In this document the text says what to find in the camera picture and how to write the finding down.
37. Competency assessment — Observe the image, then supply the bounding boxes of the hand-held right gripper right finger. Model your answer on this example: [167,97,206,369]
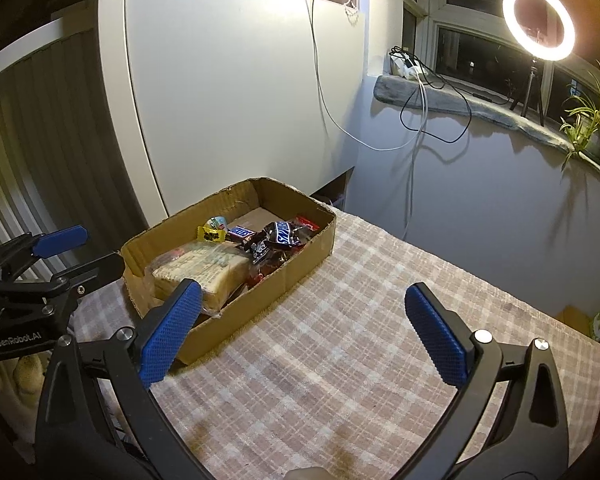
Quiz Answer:
[404,282,567,480]

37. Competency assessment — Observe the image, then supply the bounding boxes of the dark blue patterned packet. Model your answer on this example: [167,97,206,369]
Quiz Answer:
[240,232,276,266]

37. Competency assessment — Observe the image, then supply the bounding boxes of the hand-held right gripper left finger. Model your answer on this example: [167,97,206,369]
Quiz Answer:
[34,277,216,480]

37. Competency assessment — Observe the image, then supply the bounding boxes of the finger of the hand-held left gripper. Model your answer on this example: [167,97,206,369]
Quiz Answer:
[30,226,89,259]
[50,251,126,306]

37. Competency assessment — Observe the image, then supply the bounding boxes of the brown cardboard box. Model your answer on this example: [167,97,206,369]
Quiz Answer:
[121,176,337,366]

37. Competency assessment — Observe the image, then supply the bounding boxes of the potted spider plant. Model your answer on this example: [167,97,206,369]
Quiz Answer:
[560,60,600,173]

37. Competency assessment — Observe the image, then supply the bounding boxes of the thin white cable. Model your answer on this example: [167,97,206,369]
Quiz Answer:
[305,0,421,151]

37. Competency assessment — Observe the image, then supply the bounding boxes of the white cabinet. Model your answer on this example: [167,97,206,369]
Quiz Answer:
[97,0,366,231]

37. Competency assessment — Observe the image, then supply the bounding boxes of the clear bread packet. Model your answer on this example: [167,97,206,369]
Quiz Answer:
[145,240,253,313]

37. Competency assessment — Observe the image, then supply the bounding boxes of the Snickers bar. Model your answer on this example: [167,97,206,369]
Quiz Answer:
[262,220,303,248]

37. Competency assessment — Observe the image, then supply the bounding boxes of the yellow candy packet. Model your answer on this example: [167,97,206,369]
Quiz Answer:
[196,225,228,243]

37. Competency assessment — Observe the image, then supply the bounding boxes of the white power strip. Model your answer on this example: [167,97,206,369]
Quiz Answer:
[390,46,423,81]

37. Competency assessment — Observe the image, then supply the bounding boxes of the black tripod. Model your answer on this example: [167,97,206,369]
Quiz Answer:
[509,57,548,127]

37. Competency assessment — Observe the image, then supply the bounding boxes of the thick white cable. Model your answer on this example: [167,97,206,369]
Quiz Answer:
[402,72,428,241]

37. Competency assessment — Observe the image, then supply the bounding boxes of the pale yellow object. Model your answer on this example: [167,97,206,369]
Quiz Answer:
[10,352,48,396]

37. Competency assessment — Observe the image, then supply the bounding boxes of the black cable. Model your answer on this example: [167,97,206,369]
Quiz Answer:
[400,75,473,145]

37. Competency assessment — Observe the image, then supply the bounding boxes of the grey ribbed panel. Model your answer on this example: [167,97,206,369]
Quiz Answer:
[0,17,146,281]

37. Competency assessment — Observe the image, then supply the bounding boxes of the plaid tablecloth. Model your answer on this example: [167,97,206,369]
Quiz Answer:
[72,210,600,480]

